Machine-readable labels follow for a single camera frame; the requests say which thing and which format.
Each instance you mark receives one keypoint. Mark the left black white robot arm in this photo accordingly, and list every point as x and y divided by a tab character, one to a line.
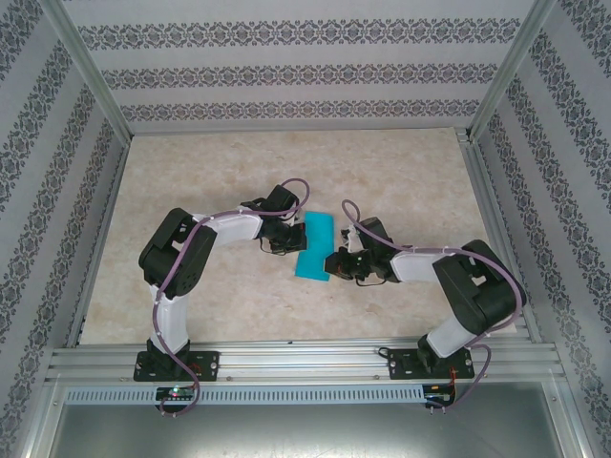
176	257

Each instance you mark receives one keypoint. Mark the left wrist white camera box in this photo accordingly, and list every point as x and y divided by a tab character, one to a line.
291	219

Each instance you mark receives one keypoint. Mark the aluminium mounting rail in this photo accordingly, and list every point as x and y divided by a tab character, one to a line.
310	362

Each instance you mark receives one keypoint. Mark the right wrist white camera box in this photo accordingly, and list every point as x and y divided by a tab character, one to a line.
352	238

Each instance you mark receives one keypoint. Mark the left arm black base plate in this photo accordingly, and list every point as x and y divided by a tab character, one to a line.
210	365

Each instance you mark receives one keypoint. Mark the aluminium side rail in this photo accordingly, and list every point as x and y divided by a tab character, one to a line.
484	191
107	210

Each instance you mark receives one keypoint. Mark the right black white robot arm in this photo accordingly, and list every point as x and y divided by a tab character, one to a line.
472	286

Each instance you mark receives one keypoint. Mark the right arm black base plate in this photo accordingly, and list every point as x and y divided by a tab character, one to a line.
398	365

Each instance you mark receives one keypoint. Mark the aluminium frame post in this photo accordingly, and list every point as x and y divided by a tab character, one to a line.
508	71
93	71

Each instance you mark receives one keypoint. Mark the grey metal sheet panel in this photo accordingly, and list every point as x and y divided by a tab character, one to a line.
305	429

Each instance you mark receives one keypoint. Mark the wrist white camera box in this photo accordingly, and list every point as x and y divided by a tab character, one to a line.
352	238
291	219

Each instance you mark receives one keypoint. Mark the teal cloth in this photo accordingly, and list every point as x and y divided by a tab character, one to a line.
315	248

